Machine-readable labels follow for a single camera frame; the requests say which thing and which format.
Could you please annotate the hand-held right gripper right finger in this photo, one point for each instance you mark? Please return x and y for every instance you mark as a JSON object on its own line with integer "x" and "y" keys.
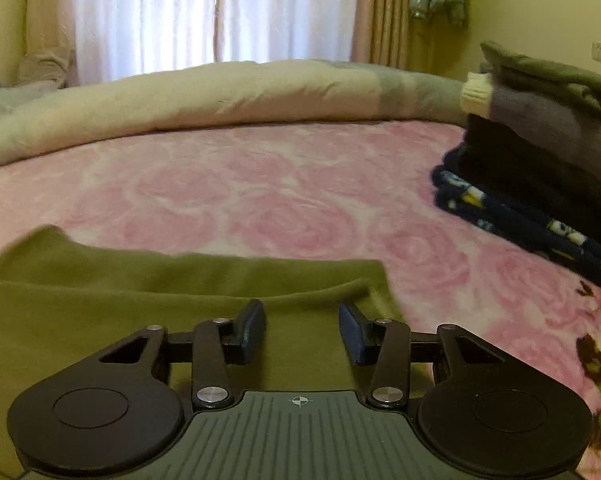
{"x": 350, "y": 334}

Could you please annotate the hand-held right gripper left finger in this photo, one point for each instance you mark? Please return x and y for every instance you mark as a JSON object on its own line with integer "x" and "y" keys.
{"x": 251, "y": 331}

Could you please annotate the olive brown garment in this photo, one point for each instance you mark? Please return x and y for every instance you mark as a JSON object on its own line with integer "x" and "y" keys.
{"x": 105, "y": 300}

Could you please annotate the pink floral bedsheet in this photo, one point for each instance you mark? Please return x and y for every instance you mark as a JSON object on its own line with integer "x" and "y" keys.
{"x": 280, "y": 200}

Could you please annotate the grey and cream striped duvet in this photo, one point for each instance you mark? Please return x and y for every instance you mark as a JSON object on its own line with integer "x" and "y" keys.
{"x": 205, "y": 95}

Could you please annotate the folded black garment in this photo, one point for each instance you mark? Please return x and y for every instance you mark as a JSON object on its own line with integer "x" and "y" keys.
{"x": 520, "y": 160}

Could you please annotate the folded cream knitted garment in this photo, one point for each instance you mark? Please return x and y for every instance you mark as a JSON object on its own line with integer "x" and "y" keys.
{"x": 475, "y": 94}

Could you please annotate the folded grey garment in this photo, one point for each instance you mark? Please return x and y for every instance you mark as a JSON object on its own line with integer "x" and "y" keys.
{"x": 545, "y": 120}

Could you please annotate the white sheer curtain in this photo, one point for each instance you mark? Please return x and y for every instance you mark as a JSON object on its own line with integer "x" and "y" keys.
{"x": 205, "y": 10}

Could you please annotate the pink drape curtain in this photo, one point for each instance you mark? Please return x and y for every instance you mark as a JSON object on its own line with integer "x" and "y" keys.
{"x": 50, "y": 5}
{"x": 380, "y": 10}

